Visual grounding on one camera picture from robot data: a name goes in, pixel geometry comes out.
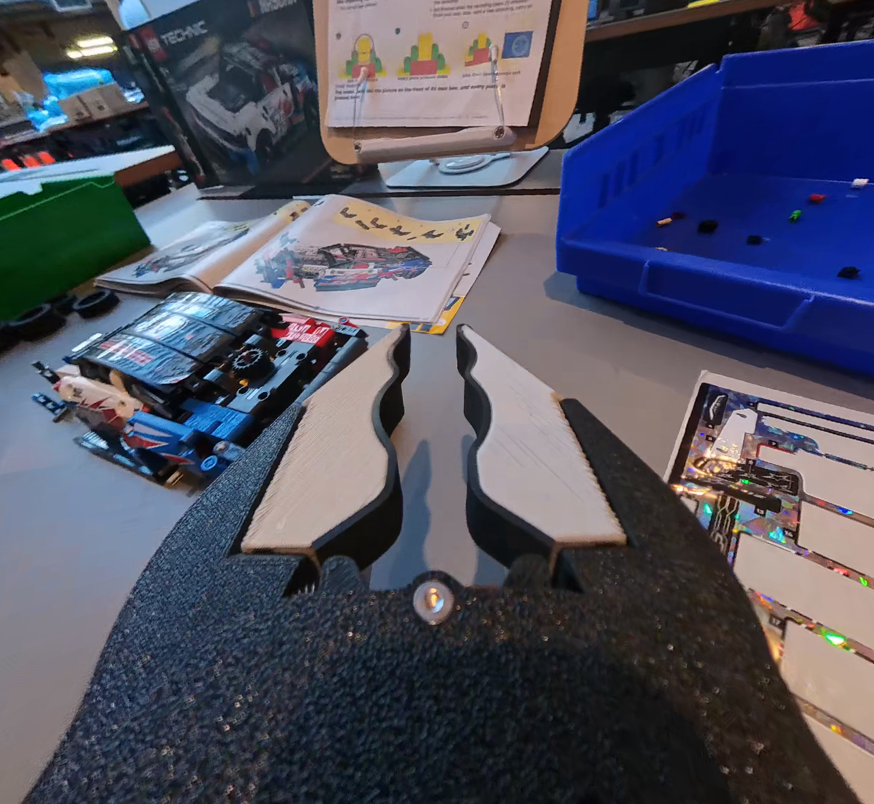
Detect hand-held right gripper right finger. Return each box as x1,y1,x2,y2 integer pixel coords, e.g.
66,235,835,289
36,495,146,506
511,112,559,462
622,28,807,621
455,323,628,569

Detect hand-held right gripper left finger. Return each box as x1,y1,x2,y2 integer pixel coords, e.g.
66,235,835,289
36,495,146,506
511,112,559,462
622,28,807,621
240,323,412,571

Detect toy brick race car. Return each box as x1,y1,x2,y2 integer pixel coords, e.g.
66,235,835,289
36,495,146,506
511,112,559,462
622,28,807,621
30,291,370,487

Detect green plastic bin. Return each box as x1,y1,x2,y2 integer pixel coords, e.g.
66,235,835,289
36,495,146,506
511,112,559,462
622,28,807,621
0,172,152,322

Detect grey desk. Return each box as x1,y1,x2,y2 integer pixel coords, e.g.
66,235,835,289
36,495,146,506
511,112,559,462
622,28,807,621
0,186,874,804

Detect yellow blue leaflet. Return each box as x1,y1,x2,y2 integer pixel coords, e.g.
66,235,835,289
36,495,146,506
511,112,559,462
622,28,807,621
386,292,468,335

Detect open instruction booklet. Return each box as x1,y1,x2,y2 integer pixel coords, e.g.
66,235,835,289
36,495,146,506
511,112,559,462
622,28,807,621
96,193,503,327

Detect holographic sticker sheet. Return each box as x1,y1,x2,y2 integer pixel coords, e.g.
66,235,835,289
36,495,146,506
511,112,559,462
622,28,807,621
662,370,874,804

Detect scattered small brick pieces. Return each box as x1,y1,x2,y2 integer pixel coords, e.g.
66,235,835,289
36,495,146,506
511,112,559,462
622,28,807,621
655,176,871,281

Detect blue plastic bin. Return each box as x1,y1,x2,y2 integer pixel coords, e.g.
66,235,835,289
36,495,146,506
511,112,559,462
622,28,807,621
556,40,874,378

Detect black toy kit box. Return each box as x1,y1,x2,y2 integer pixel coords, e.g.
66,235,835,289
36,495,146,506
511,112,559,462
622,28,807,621
123,0,356,189

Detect wooden document stand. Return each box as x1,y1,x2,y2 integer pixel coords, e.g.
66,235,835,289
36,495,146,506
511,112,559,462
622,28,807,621
313,0,600,189

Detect printed instruction sheet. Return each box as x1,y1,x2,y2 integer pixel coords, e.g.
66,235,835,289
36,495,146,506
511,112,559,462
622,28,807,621
326,0,574,129

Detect wooden storage shelf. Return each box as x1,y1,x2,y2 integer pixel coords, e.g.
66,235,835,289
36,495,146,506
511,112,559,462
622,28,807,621
587,0,874,44

